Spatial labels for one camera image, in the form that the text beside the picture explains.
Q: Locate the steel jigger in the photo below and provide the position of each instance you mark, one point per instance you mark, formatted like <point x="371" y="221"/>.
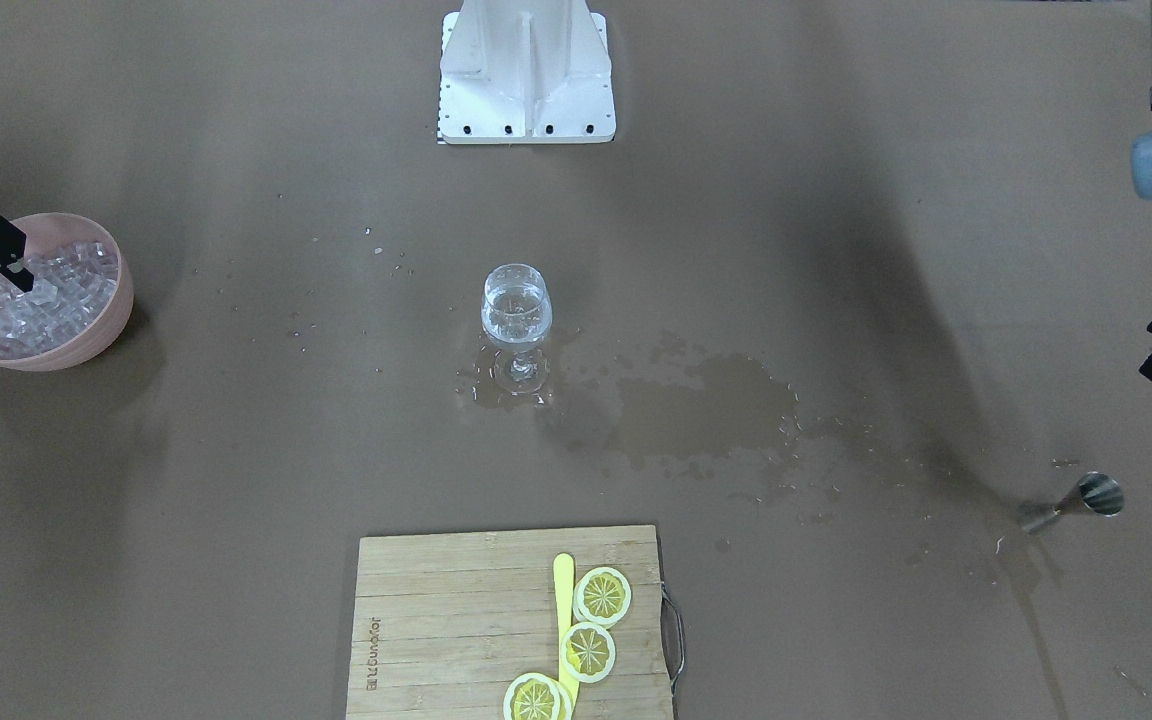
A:
<point x="1096" y="494"/>

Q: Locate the clear ice cubes pile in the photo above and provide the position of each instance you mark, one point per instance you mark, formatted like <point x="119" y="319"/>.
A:
<point x="73" y="284"/>

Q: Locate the clear wine glass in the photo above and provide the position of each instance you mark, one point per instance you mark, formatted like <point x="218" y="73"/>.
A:
<point x="516" y="315"/>

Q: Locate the pink bowl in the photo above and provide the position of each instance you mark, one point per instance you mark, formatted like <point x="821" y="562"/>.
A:
<point x="51" y="231"/>

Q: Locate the bamboo cutting board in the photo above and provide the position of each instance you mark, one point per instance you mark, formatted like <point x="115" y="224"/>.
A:
<point x="443" y="623"/>

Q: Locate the lemon slice far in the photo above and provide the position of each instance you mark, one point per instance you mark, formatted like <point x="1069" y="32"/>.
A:
<point x="602" y="596"/>

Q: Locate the yellow plastic knife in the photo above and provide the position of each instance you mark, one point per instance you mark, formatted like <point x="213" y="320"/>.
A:
<point x="563" y="568"/>

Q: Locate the lemon slice middle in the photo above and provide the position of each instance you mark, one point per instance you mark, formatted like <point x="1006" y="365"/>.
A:
<point x="587" y="653"/>

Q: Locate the lemon slice near edge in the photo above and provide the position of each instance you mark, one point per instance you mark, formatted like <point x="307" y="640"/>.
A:
<point x="535" y="696"/>

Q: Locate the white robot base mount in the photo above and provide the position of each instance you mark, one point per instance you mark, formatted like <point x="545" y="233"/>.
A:
<point x="525" y="73"/>

